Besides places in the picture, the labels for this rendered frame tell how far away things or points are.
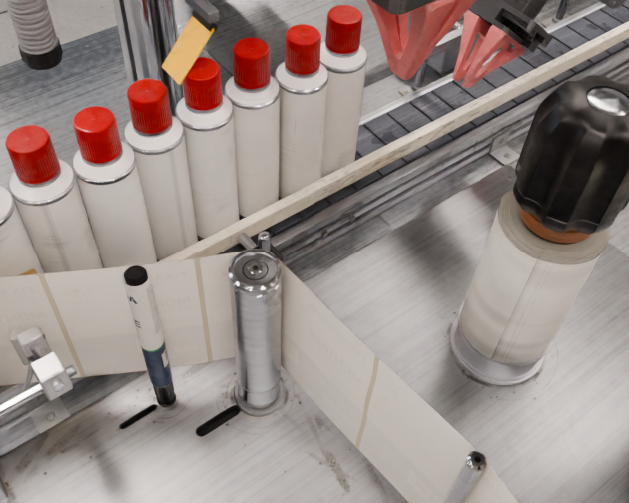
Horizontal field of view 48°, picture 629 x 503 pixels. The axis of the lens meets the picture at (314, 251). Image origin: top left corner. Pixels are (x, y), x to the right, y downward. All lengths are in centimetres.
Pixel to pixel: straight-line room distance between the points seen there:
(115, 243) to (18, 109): 41
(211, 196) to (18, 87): 44
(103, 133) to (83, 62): 52
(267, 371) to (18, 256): 23
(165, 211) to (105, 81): 41
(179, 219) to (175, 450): 21
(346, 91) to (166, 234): 23
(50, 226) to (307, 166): 27
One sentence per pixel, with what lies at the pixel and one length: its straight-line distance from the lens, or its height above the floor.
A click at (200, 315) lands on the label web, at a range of 57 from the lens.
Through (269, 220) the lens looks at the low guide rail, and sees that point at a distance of 74.
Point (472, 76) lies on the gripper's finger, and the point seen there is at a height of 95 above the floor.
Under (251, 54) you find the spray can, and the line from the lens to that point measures 65.
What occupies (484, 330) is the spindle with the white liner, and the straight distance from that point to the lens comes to 64.
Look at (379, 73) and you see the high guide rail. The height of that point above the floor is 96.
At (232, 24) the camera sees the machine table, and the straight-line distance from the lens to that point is 115.
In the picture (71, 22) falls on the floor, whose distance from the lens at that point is 273.
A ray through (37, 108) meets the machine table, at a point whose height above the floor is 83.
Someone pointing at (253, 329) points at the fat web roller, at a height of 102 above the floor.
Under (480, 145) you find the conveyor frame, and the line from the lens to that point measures 94.
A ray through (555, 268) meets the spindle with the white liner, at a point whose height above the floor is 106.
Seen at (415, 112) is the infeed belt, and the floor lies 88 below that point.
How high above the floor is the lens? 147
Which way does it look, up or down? 51 degrees down
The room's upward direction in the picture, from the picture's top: 4 degrees clockwise
